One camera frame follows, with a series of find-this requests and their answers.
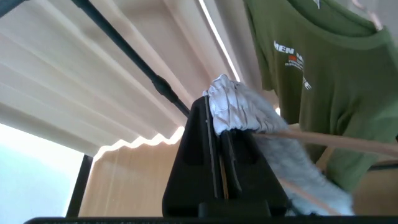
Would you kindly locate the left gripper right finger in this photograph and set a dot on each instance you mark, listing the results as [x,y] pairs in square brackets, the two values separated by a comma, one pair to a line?
[252,180]

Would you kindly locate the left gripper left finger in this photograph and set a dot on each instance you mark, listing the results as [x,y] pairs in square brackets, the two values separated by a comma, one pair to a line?
[192,174]

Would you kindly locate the pale grey garment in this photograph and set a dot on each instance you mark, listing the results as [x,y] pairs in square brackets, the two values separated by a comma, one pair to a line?
[239,105]

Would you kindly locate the pink clothes hanger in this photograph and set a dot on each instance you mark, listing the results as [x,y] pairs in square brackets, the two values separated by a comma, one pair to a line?
[342,142]
[374,20]

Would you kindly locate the green long-sleeved shirt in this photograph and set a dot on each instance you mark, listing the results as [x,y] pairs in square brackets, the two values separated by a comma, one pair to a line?
[342,77]

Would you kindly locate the black clothes rack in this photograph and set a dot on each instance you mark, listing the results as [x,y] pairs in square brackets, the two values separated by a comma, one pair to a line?
[130,53]

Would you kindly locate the window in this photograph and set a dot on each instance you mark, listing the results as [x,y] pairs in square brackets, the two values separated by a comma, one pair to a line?
[79,186]

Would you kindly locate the beige curtain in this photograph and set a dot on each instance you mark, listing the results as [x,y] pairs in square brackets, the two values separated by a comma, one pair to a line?
[62,77]

